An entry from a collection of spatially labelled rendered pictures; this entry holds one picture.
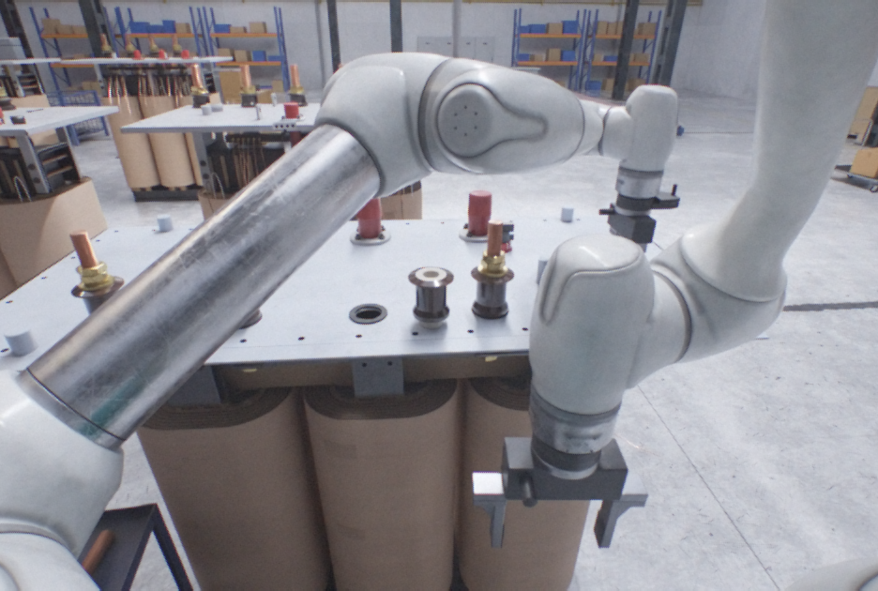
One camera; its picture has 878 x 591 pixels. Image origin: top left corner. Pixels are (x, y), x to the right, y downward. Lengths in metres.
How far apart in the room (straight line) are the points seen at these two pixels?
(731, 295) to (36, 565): 0.53
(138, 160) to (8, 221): 3.98
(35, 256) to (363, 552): 2.49
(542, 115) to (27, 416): 0.51
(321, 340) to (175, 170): 6.14
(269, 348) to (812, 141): 0.87
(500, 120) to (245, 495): 1.20
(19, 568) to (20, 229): 3.05
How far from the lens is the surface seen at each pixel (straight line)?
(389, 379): 1.18
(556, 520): 1.59
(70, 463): 0.47
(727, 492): 2.81
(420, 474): 1.36
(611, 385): 0.46
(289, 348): 0.98
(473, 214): 1.43
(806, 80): 0.37
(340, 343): 0.97
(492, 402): 1.26
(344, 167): 0.54
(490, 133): 0.49
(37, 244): 3.35
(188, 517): 1.57
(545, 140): 0.54
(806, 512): 2.91
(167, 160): 7.03
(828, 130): 0.40
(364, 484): 1.38
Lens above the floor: 1.89
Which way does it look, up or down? 28 degrees down
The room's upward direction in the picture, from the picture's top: straight up
